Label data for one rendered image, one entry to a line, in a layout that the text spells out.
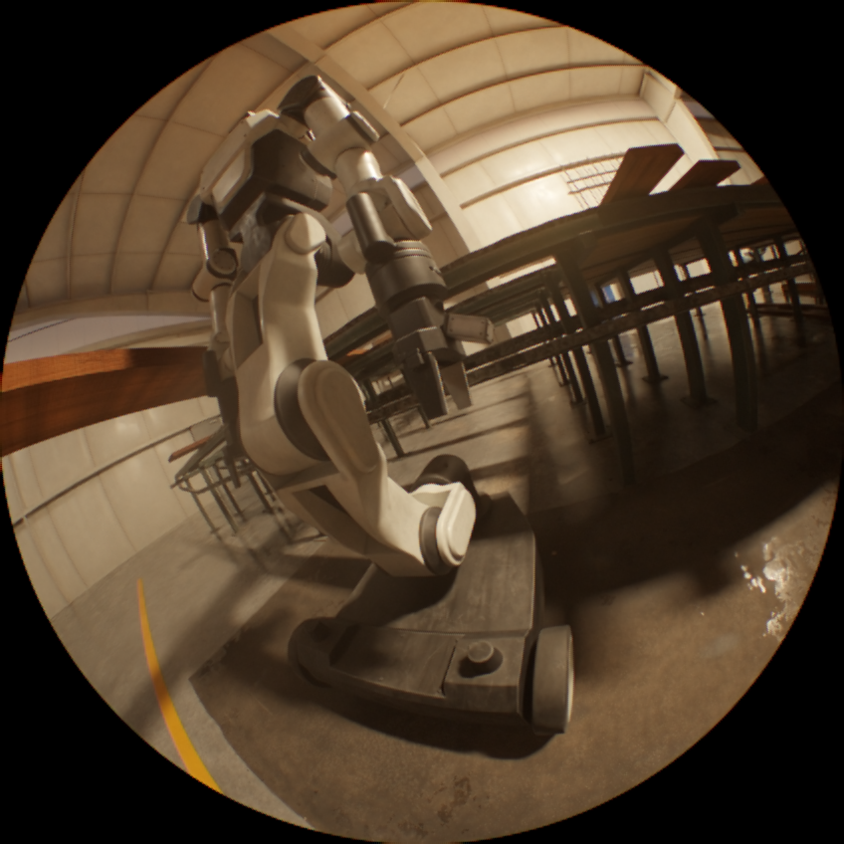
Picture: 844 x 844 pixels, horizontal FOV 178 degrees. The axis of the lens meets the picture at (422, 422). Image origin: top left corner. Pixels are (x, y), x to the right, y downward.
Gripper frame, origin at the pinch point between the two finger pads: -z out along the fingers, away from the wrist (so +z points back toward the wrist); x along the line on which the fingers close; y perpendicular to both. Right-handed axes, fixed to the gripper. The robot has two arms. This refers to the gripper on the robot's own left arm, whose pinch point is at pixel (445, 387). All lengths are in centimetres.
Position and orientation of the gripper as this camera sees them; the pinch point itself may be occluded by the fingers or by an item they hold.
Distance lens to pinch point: 31.1
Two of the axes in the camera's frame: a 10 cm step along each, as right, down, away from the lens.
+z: -3.3, -9.4, 0.1
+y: 8.6, -3.1, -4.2
